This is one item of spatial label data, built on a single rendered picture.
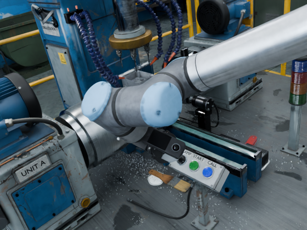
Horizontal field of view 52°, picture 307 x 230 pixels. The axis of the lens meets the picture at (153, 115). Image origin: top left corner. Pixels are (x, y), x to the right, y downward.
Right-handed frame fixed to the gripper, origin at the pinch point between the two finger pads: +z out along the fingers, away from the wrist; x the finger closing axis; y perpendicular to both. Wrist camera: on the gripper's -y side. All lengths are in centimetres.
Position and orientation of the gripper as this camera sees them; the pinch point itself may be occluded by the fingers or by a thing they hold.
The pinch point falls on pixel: (178, 157)
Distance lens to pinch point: 95.7
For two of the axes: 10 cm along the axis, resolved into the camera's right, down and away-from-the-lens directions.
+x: -4.9, 8.6, -1.6
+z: 5.3, 4.4, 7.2
